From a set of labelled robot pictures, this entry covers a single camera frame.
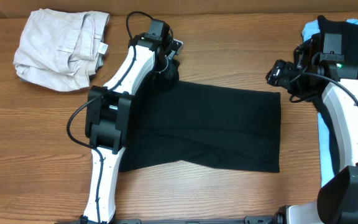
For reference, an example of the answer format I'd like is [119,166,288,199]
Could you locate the black t-shirt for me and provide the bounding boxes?
[119,82,281,173]

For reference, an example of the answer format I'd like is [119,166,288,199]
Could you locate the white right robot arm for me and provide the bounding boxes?
[266,58,358,223]

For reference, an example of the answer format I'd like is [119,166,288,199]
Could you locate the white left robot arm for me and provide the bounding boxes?
[79,34,183,223]

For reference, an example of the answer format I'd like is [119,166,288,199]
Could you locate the black garment with logo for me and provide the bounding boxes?
[314,16,358,176]

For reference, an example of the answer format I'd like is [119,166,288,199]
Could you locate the light blue garment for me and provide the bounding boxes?
[301,19,358,188]

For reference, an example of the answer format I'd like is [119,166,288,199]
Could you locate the beige folded trousers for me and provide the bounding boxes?
[13,9,110,91]

